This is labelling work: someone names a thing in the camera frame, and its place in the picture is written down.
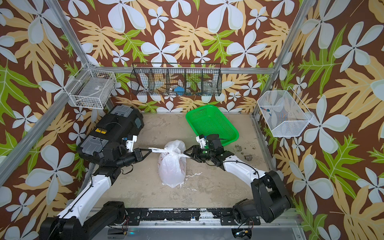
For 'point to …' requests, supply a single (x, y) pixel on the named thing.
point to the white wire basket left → (92, 88)
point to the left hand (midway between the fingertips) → (152, 149)
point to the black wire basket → (176, 79)
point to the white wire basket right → (284, 113)
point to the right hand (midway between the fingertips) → (185, 154)
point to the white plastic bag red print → (172, 163)
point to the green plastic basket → (207, 120)
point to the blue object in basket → (179, 90)
